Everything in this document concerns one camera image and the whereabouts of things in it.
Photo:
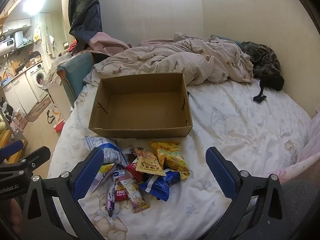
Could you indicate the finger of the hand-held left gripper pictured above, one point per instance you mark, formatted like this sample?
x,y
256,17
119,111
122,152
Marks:
x,y
11,148
32,156

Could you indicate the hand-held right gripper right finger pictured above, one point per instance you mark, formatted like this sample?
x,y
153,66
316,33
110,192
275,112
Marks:
x,y
220,175

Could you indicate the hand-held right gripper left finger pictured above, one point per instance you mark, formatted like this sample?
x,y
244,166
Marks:
x,y
87,172

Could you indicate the small pale snack packet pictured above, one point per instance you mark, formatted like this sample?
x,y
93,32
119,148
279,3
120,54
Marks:
x,y
102,175

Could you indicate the white blue snack bag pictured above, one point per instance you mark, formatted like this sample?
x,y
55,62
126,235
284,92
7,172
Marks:
x,y
110,152

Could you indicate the white packet with blue label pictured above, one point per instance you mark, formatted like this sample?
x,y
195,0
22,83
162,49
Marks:
x,y
118,173

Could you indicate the white pink candy bar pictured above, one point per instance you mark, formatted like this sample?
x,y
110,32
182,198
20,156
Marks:
x,y
110,202

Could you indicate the red snack bar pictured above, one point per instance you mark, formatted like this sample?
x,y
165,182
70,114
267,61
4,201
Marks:
x,y
120,193

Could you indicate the white packet with black circle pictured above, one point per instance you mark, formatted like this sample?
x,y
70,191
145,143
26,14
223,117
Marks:
x,y
132,150

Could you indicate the yellow snack bag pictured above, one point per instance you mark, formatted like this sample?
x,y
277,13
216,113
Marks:
x,y
172,158

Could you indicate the pink bear print packet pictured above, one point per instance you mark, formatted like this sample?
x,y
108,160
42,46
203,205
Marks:
x,y
136,197

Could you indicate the blue snack packet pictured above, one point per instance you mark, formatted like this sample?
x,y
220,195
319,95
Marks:
x,y
160,185

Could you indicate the white and red snack bag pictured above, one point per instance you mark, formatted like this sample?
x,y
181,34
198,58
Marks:
x,y
148,166

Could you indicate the brown cardboard box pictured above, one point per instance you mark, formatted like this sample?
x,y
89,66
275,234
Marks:
x,y
145,107

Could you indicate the white orange shopping bag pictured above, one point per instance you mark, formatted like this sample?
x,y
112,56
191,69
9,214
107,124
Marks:
x,y
53,116

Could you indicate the brown floor mat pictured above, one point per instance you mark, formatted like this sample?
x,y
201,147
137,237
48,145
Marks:
x,y
37,107

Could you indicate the white printed bed sheet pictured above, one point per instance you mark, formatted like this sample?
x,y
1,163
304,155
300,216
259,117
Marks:
x,y
237,130

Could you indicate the white base cabinets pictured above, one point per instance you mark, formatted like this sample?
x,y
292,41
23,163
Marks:
x,y
17,92

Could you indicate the white washing machine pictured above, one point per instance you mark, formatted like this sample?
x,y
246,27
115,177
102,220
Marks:
x,y
37,82

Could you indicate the person's grey trousers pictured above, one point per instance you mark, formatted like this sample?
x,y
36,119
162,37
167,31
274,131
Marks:
x,y
300,205

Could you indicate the pink pillow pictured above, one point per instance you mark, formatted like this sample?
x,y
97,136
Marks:
x,y
307,152

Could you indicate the white water heater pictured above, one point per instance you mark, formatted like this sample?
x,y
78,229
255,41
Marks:
x,y
6,46

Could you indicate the white hanging towel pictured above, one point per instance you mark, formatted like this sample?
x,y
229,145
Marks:
x,y
50,46

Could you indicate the tall white cabinet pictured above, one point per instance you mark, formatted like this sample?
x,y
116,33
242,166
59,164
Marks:
x,y
46,30

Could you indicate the beige checked quilt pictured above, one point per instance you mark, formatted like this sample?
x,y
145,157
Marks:
x,y
175,60

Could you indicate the dark grey garment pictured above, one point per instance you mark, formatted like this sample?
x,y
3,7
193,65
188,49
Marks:
x,y
262,57

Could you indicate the pink cloth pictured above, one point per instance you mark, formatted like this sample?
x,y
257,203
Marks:
x,y
107,42

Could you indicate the teal pillow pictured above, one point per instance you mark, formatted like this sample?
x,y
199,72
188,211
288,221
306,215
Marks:
x,y
225,38

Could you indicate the ceiling light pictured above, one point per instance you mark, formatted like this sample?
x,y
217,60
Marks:
x,y
32,5

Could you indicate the dark hanging jacket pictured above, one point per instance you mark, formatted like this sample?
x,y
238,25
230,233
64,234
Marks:
x,y
85,12

